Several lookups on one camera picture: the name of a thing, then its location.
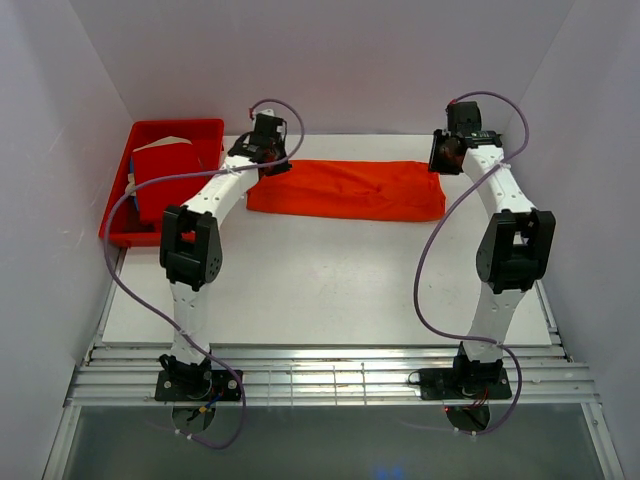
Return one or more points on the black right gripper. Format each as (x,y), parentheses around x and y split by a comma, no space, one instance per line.
(435,165)

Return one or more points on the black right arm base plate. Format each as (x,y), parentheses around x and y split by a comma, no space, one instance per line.
(447,384)

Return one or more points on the red folded t-shirt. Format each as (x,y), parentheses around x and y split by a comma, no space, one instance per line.
(159,160)

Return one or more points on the orange t-shirt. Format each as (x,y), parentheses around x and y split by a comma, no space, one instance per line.
(396,191)

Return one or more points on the red plastic bin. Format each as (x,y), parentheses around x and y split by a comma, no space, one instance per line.
(206,134)

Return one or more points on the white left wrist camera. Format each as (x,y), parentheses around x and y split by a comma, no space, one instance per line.
(255,112)

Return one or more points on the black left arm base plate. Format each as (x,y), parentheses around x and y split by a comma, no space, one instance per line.
(199,387)

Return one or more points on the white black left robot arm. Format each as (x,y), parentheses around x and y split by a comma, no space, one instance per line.
(191,255)

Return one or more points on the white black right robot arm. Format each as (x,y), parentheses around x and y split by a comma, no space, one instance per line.
(512,255)

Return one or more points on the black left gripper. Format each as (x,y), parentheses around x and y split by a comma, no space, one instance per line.
(281,168)

